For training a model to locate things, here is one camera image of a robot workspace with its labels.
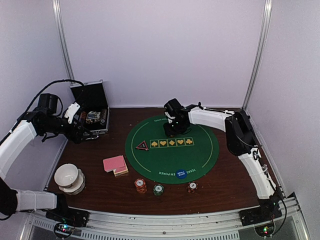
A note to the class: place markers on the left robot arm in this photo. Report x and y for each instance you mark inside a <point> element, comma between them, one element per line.
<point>45,122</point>

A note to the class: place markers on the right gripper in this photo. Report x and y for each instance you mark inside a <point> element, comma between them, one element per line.
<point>169,132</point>

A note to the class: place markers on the left aluminium frame post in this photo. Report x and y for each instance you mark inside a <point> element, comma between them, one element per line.
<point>62,38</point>

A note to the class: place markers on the card deck box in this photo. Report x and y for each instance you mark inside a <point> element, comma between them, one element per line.
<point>121,172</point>

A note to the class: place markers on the aluminium poker case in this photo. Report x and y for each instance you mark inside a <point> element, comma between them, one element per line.
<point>91,96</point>

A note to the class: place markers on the red black triangular dealer button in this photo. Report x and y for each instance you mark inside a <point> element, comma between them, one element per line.
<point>142,146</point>

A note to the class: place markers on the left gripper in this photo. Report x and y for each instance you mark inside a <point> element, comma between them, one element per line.
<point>76,138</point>

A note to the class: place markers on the front aluminium rail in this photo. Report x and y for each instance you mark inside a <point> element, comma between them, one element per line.
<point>224,225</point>

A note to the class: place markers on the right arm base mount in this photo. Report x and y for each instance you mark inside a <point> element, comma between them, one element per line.
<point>256,215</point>

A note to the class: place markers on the right chip row in case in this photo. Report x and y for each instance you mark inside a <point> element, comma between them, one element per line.
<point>103,116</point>

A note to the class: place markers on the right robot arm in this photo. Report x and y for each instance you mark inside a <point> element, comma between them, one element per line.
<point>240,140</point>

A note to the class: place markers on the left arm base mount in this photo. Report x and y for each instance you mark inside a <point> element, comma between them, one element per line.
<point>73,217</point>

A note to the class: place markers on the right aluminium frame post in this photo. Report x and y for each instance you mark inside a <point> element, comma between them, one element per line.
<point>264,30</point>

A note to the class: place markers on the green 20 chip stack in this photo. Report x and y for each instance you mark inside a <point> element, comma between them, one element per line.
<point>158,190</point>

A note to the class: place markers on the white ceramic bowl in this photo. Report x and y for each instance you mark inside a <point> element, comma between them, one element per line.
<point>65,176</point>

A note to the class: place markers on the card pack in case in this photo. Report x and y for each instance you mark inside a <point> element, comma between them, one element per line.
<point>93,117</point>

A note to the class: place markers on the round green poker mat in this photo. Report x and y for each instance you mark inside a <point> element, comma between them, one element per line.
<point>197,151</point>

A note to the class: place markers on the blue small blind button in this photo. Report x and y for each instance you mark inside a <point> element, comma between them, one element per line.
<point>181,174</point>

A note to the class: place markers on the red 5 chip stack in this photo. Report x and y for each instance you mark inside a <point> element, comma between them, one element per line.
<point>140,185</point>

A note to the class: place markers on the red-backed playing card deck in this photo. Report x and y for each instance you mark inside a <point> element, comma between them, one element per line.
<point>116,164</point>

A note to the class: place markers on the orange black 100 chip stack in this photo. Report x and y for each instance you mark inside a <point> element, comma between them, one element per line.
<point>192,187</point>

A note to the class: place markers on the aluminium frame post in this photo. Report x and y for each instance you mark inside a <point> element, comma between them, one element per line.
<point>62,38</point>
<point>264,30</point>

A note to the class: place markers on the stacked white bowls below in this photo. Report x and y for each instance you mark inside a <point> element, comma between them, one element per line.
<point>77,186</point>

